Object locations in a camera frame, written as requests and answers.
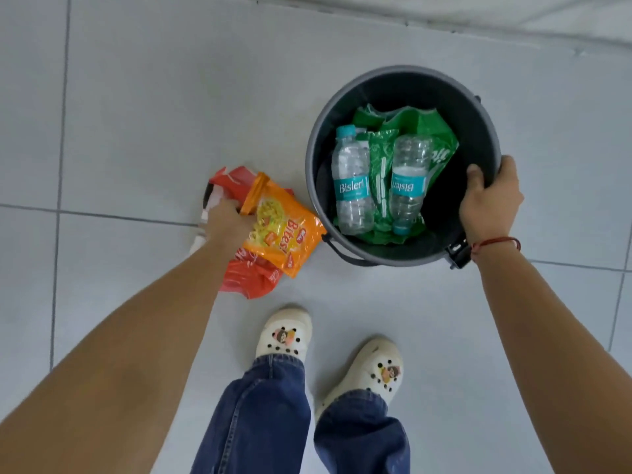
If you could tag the person's right thumb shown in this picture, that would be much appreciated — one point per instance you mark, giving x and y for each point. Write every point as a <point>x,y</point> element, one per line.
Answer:
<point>475,180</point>

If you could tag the small green patterned packet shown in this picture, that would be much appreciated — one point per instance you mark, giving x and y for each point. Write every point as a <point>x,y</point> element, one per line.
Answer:
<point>381,182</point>

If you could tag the white clog with charm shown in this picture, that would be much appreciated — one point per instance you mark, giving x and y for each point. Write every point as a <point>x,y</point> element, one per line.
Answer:
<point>284,335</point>
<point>368,370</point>

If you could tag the person's left forearm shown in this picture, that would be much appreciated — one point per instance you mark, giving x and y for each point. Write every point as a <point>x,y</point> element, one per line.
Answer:
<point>123,365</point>

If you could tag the person's left hand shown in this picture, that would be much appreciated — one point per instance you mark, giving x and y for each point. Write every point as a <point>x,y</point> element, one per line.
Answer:
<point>224,227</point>

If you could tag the clear water bottle blue cap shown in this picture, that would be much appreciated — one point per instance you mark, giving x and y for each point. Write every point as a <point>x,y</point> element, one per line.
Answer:
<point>410,165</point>
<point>351,167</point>

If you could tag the red plastic packet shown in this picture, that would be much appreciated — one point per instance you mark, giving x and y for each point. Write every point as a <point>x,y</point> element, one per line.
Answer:
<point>247,281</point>

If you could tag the large green plastic packet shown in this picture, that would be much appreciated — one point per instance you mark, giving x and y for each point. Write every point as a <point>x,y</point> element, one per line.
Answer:
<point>434,133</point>

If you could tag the person's right forearm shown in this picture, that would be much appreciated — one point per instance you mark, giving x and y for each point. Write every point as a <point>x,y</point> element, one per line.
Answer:
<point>543,365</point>

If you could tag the person's right hand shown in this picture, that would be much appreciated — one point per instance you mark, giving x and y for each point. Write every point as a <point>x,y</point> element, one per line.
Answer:
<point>491,212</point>

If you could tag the black plastic bucket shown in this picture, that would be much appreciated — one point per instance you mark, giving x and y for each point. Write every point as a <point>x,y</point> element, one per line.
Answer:
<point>405,91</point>

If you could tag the orange snack packet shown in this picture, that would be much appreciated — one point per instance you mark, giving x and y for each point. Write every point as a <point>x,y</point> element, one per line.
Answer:
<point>289,234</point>

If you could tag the blue jeans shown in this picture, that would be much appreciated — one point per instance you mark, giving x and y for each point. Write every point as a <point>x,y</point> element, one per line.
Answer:
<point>256,419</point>

